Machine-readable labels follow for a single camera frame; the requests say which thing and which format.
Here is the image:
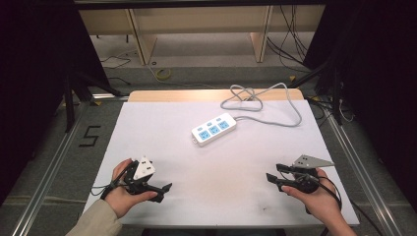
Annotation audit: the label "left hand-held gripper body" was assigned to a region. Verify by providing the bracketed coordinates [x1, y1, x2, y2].
[123, 155, 159, 198]

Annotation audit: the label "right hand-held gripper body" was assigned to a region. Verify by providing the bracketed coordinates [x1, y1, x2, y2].
[287, 153, 335, 195]

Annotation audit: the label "person's right hand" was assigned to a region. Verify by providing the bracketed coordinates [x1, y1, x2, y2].
[280, 168, 343, 228]

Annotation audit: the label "person's left hand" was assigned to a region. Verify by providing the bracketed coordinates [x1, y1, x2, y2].
[104, 158, 158, 219]

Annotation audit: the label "white table cover sheet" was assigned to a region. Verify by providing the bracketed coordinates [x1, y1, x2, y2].
[82, 99, 361, 229]

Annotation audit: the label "white power strip blue sockets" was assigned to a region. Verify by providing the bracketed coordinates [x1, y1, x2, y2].
[191, 112, 238, 148]

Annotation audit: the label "black metal stand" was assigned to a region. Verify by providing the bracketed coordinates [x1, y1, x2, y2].
[287, 60, 345, 126]
[62, 70, 130, 134]

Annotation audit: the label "yellow tape roll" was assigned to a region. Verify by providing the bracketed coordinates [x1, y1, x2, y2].
[154, 67, 172, 81]

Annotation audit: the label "black curtain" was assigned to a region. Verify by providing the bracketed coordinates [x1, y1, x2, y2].
[0, 0, 111, 207]
[303, 0, 417, 203]

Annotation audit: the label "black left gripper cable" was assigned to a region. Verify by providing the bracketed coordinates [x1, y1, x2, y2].
[90, 168, 134, 202]

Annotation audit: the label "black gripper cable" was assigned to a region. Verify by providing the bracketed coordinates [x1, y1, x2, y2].
[90, 168, 134, 202]
[303, 175, 386, 236]

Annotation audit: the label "aluminium floor rail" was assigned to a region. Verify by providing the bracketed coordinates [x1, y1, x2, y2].
[10, 100, 89, 236]
[323, 106, 402, 236]

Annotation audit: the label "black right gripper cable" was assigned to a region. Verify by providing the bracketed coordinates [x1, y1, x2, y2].
[303, 175, 386, 236]

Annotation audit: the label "grey power strip cable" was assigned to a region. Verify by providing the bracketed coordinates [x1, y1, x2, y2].
[219, 82, 303, 129]

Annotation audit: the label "white floor cable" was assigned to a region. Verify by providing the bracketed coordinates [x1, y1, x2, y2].
[124, 48, 219, 90]

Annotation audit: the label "thin black floor cable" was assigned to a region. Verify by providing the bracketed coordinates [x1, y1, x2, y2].
[99, 54, 132, 87]

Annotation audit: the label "bundle of black floor cables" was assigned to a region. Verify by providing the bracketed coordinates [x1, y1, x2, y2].
[266, 4, 326, 74]

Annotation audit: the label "beige wooden desk frame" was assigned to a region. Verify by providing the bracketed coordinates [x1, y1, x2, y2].
[78, 4, 327, 66]

